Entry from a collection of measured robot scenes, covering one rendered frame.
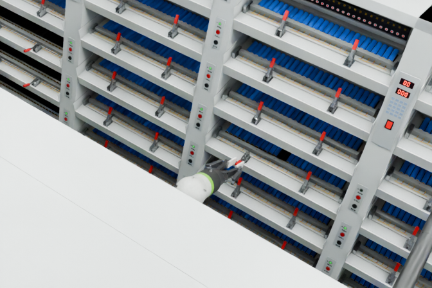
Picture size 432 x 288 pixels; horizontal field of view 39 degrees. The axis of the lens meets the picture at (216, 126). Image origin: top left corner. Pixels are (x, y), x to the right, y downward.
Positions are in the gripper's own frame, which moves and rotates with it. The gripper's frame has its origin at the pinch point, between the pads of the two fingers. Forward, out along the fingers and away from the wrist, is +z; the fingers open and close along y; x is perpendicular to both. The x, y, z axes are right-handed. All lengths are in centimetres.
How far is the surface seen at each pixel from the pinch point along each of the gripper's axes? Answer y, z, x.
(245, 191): 2.7, 15.9, -17.3
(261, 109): -0.5, 8.9, 22.1
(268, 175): 11.8, 8.0, -1.3
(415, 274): 73, -121, 60
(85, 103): -86, 15, -17
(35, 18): -115, 4, 16
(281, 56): -0.9, 11.1, 44.3
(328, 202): 37.6, 9.5, -0.4
